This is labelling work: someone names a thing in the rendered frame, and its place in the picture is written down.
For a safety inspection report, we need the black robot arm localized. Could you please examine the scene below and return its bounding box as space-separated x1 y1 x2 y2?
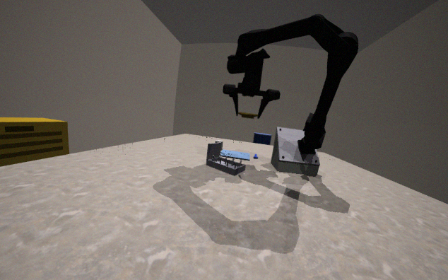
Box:
227 14 358 154

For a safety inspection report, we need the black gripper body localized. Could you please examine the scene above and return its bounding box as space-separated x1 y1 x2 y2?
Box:
223 69 280 100

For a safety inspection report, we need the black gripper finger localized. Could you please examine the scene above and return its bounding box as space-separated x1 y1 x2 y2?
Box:
229 93 238 116
257 98 273 118

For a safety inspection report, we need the yellow round plate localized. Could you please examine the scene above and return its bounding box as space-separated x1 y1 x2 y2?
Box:
238 112 258 118

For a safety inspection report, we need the grey dish rack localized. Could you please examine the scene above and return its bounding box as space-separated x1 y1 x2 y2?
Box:
206 142 246 175

